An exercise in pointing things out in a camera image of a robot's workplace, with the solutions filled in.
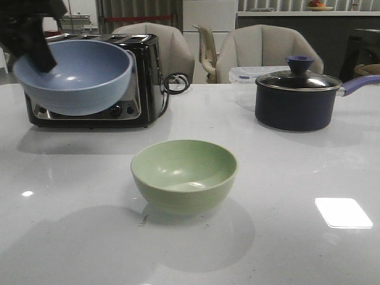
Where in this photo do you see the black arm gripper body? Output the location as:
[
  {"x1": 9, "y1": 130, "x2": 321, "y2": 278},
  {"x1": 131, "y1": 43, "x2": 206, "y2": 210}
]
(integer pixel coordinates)
[{"x1": 1, "y1": 0, "x2": 67, "y2": 58}]

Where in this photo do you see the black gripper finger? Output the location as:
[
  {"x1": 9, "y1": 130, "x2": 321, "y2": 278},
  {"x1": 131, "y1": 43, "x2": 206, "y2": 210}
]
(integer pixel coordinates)
[{"x1": 25, "y1": 17, "x2": 56, "y2": 73}]

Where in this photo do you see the blue bowl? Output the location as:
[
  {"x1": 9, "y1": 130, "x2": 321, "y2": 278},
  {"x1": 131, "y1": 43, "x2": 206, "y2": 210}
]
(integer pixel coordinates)
[{"x1": 13, "y1": 40, "x2": 135, "y2": 116}]

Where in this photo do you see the green bowl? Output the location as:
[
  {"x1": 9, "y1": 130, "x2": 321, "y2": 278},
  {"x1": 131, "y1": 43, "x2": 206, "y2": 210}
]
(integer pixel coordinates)
[{"x1": 131, "y1": 140, "x2": 238, "y2": 215}]

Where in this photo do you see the black and chrome toaster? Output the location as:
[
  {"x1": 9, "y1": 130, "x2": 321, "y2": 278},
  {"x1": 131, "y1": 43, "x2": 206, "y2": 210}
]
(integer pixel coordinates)
[{"x1": 25, "y1": 33, "x2": 169, "y2": 128}]

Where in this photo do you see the beige armchair left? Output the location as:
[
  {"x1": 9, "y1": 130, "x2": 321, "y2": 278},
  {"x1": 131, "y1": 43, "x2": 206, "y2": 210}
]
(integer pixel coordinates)
[{"x1": 112, "y1": 23, "x2": 195, "y2": 84}]

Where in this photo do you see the beige armchair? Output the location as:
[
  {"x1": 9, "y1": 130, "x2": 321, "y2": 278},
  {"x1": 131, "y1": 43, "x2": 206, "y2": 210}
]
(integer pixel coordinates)
[
  {"x1": 112, "y1": 23, "x2": 195, "y2": 84},
  {"x1": 216, "y1": 24, "x2": 324, "y2": 84}
]

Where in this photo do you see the cream office chair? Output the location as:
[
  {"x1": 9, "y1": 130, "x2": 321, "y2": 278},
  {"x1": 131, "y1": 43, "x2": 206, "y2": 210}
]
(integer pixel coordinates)
[{"x1": 193, "y1": 25, "x2": 218, "y2": 84}]

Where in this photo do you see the white cabinet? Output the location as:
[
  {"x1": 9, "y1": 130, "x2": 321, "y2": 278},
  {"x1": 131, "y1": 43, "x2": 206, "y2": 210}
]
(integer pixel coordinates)
[{"x1": 182, "y1": 1, "x2": 238, "y2": 57}]

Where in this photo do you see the clear plastic food container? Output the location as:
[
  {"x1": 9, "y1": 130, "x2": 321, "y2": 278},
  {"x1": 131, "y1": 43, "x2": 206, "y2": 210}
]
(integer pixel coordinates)
[{"x1": 229, "y1": 66, "x2": 290, "y2": 84}]

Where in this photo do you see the beige armchair right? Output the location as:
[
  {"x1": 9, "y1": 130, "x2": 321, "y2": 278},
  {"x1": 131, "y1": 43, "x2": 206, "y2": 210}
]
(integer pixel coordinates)
[{"x1": 216, "y1": 24, "x2": 324, "y2": 84}]

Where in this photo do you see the glass pot lid blue knob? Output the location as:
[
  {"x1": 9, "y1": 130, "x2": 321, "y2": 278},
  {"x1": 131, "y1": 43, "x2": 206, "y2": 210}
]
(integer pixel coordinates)
[{"x1": 255, "y1": 55, "x2": 341, "y2": 91}]

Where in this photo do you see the dark blue saucepan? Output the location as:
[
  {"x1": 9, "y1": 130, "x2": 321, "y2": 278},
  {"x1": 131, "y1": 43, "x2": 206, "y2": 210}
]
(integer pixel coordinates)
[{"x1": 255, "y1": 75, "x2": 379, "y2": 131}]

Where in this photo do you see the fruit bowl on counter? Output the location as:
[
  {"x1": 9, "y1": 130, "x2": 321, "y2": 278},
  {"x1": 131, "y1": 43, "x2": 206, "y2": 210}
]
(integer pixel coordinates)
[{"x1": 305, "y1": 0, "x2": 334, "y2": 11}]

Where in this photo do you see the grey counter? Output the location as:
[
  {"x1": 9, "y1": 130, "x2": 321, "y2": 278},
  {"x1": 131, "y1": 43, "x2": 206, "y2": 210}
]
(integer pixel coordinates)
[{"x1": 236, "y1": 11, "x2": 379, "y2": 81}]

